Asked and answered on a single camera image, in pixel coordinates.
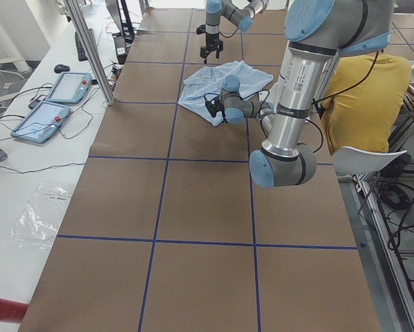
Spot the black keyboard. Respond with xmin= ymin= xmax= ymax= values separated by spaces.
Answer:
xmin=74 ymin=28 xmax=96 ymax=62

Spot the far blue teach pendant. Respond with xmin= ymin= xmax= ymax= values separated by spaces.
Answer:
xmin=46 ymin=72 xmax=92 ymax=104

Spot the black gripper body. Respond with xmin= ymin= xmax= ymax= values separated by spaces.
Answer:
xmin=200 ymin=33 xmax=223 ymax=56

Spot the white chair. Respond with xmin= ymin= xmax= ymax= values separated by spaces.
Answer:
xmin=332 ymin=146 xmax=407 ymax=176

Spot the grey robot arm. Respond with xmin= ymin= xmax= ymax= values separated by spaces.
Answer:
xmin=196 ymin=0 xmax=269 ymax=64
xmin=220 ymin=1 xmax=394 ymax=187

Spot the person in yellow shirt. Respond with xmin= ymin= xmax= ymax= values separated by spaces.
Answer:
xmin=321 ymin=53 xmax=411 ymax=154

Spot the blue teach pendant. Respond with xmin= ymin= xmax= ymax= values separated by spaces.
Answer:
xmin=46 ymin=72 xmax=92 ymax=104
xmin=10 ymin=101 xmax=71 ymax=144

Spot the clear plastic bag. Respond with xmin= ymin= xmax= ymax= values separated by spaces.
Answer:
xmin=3 ymin=181 xmax=75 ymax=252

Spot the red cylinder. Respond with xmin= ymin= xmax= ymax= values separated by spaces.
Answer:
xmin=0 ymin=298 xmax=28 ymax=324

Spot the near blue teach pendant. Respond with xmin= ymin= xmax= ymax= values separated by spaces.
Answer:
xmin=10 ymin=101 xmax=71 ymax=144

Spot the black computer mouse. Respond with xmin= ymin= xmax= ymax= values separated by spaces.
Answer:
xmin=54 ymin=64 xmax=70 ymax=73

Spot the black monitor stand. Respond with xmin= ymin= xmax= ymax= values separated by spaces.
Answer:
xmin=105 ymin=0 xmax=135 ymax=64

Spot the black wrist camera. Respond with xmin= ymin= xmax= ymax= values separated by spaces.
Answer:
xmin=204 ymin=96 xmax=225 ymax=118

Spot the grey aluminium frame post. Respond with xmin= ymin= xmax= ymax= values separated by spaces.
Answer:
xmin=64 ymin=0 xmax=115 ymax=106

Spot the light blue button shirt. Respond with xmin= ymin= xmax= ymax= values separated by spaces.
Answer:
xmin=177 ymin=59 xmax=274 ymax=127

